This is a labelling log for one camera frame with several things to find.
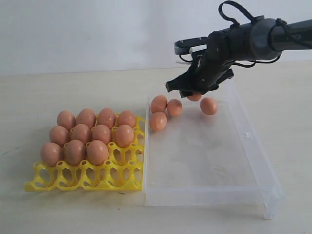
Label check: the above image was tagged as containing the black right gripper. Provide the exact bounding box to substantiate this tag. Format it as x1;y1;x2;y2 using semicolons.
165;46;235;98

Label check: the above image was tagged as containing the brown egg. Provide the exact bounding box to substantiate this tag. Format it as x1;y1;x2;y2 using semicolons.
115;124;135;148
49;126;70;147
71;124;92;144
150;95;168;113
92;125;113;145
76;108;96;129
200;97;218;116
97;108;116;129
167;99;183;117
40;142;64;167
187;93;202;102
87;140;109;165
150;112;167;131
57;110;77;131
64;139;86;166
117;110;136;128

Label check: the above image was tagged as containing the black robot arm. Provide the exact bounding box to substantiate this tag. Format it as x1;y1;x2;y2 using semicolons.
166;18;312;98

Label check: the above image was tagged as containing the clear plastic container box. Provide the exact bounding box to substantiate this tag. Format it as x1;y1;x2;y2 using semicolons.
143;80;284;219

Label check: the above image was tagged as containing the yellow plastic egg tray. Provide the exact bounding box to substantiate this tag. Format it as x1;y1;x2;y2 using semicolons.
24;117;145;192

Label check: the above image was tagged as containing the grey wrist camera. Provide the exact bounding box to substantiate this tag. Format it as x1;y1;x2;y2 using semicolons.
174;37;207;55

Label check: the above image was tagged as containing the black cable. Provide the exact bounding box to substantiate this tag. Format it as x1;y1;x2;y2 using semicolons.
179;0;312;68

